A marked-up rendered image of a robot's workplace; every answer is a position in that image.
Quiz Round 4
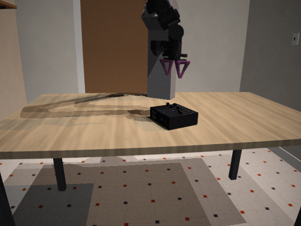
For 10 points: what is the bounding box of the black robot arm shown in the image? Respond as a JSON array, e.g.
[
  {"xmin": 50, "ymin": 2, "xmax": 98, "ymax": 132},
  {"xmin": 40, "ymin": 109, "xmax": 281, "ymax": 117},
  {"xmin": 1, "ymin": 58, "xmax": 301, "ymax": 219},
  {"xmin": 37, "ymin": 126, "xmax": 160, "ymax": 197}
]
[{"xmin": 146, "ymin": 0, "xmax": 184, "ymax": 56}]

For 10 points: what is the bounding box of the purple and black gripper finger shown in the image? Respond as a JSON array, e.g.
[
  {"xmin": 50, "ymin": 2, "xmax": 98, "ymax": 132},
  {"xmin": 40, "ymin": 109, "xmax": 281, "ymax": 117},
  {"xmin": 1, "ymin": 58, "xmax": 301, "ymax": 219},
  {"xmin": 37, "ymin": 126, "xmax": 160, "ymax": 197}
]
[
  {"xmin": 174, "ymin": 61, "xmax": 190, "ymax": 78},
  {"xmin": 160, "ymin": 59, "xmax": 174, "ymax": 76}
]

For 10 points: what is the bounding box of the black lighting desk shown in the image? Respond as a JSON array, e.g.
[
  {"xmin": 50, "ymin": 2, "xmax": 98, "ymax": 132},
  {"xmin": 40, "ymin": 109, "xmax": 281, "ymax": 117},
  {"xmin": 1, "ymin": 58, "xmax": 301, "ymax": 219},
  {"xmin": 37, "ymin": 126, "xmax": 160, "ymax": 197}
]
[{"xmin": 150, "ymin": 102, "xmax": 198, "ymax": 130}]

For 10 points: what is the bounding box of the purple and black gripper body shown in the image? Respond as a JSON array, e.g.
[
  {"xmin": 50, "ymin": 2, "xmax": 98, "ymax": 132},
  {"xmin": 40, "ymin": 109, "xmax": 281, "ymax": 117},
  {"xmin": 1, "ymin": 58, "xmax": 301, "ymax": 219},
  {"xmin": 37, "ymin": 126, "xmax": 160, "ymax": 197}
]
[{"xmin": 162, "ymin": 40, "xmax": 187, "ymax": 61}]

